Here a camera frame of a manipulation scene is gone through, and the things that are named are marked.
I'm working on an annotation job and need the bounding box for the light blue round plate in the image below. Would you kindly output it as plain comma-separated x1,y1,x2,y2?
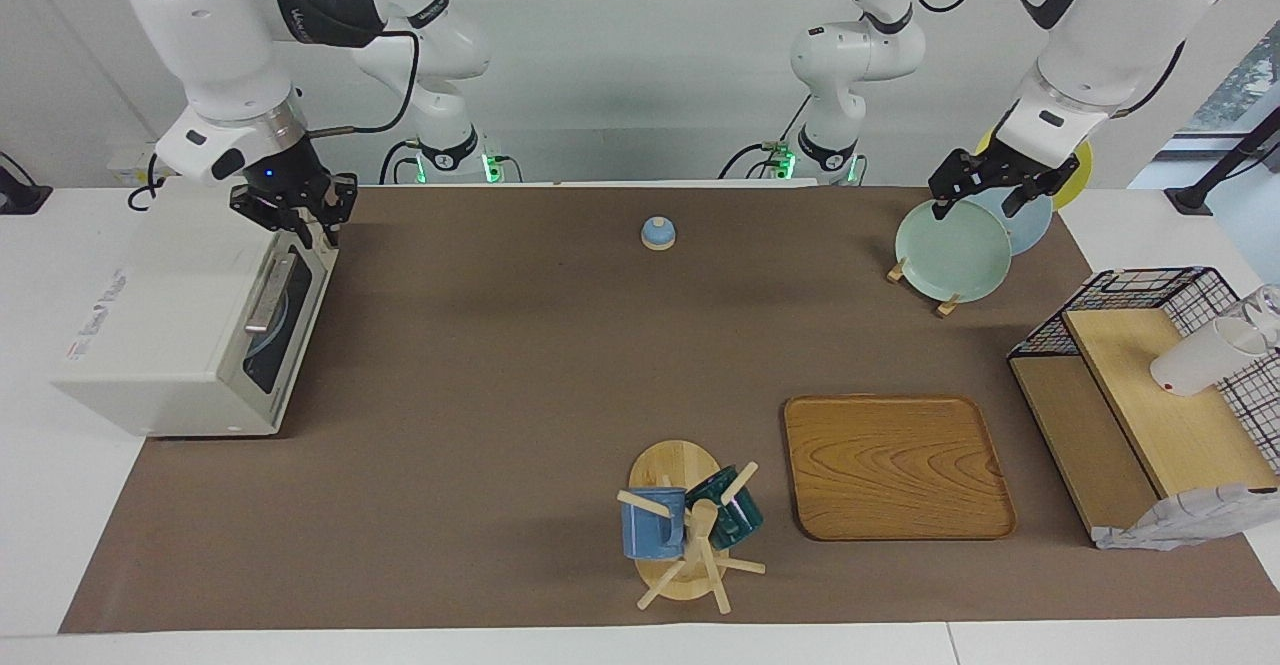
250,290,291,356

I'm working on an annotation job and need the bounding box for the cream toaster oven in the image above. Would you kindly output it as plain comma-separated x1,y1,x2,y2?
54,179,342,439

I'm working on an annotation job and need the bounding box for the light blue racked plate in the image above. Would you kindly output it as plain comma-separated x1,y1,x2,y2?
965,185,1055,257

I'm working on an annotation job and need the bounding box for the pale green plate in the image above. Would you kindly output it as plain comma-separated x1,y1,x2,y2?
894,199,1014,304

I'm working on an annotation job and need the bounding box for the yellow plate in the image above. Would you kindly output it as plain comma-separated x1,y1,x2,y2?
975,125,1094,212

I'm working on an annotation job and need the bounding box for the wooden plate rack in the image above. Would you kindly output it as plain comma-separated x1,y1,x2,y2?
886,256,963,319

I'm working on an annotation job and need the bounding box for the black stand with pole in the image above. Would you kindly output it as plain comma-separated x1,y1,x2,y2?
1164,105,1280,217

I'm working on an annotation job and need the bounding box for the brown table mat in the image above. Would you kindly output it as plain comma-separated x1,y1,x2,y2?
59,185,1280,635

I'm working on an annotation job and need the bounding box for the white cup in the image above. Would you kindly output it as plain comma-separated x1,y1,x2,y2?
1149,316,1265,397

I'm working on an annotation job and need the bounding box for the rectangular wooden tray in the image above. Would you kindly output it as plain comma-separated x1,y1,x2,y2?
782,394,1019,543

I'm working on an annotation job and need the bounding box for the black stand base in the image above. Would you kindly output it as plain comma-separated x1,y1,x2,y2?
0,149,54,217

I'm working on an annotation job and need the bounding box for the clear plastic cup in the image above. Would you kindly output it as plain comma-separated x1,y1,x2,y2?
1248,283,1280,348

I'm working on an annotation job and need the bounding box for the wooden mug tree stand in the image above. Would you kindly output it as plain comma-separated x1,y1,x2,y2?
616,439,768,615

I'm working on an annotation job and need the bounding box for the white cloth wrap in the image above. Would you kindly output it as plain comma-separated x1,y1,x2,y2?
1094,482,1280,552

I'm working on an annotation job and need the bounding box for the dark green mug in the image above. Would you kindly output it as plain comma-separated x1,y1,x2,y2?
685,464,765,551

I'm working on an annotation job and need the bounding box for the blue mug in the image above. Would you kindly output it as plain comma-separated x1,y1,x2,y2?
619,486,689,561

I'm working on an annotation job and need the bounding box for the black base cable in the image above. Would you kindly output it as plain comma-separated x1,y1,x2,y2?
378,138,423,187
718,93,813,182

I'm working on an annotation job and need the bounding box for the wooden wire-top box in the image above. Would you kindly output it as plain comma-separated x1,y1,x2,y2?
1007,266,1280,476

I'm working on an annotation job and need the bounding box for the white wall socket box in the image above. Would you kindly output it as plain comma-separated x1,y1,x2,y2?
105,143,167,192

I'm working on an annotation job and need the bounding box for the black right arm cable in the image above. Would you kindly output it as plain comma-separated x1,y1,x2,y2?
304,29,422,139

